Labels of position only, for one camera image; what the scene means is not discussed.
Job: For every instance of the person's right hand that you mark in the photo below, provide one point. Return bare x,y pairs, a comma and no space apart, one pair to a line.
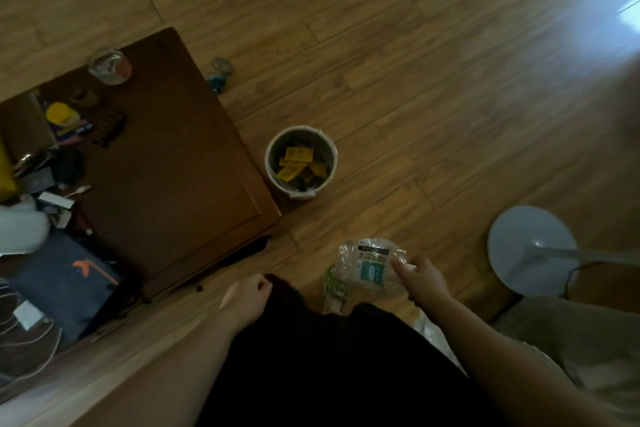
425,284

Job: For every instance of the person's left hand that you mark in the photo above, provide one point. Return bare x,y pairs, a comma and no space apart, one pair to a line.
246,302

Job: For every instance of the clear plastic bottle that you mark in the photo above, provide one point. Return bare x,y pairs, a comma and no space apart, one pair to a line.
367,266

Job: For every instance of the round waste bin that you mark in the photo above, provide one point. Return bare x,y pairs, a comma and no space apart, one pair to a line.
300,191

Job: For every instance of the person's right forearm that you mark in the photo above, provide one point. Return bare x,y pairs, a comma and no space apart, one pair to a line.
500,366

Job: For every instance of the person's left forearm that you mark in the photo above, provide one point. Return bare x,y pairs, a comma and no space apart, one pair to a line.
160,381

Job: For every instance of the person's black clothing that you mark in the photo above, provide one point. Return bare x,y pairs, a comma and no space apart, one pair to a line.
325,366

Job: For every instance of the white plastic bag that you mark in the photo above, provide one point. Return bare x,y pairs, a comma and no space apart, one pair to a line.
436,336

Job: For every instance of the white fan stand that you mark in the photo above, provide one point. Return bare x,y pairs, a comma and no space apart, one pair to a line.
525,251

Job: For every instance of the yellow wrapper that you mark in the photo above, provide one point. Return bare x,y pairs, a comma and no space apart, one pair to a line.
319,169
299,154
290,172

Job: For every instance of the red lipstick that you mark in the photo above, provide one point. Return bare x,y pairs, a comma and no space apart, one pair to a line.
89,230

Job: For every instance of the beige cushion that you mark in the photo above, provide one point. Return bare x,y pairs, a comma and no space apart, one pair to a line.
590,341

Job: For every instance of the dark box orange mark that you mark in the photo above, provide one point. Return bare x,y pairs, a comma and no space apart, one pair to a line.
60,281

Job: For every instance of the silver rectangular case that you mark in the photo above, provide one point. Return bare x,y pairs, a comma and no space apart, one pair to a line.
56,200

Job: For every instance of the white charger block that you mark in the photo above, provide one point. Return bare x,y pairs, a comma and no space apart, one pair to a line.
27,315

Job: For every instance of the brown hair claw clip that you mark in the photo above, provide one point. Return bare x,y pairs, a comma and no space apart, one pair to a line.
109,126

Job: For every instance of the black round pad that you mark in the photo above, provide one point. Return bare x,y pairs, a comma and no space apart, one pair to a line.
67,166

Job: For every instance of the crumpled blue clear wrapper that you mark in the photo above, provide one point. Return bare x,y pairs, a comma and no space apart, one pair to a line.
220,74

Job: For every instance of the white fabric pouch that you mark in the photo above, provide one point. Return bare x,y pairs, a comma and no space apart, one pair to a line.
22,229

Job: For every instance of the blue slim box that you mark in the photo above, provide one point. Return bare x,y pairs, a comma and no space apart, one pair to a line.
77,131

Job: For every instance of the pink tube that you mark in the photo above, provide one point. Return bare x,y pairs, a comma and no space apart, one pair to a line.
67,141

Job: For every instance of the grey card box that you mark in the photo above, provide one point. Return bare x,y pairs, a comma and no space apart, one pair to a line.
37,181

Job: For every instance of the small clear glass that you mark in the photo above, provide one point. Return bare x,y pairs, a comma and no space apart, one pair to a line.
84,97

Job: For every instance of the yellow lid jar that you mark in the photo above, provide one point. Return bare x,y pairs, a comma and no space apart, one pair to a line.
61,114

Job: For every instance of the yellow tray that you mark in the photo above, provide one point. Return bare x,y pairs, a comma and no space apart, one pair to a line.
6,176

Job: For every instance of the printed glass jar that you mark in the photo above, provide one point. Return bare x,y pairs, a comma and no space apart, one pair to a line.
110,67

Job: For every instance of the brown notebook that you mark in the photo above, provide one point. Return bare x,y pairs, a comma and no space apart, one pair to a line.
22,124

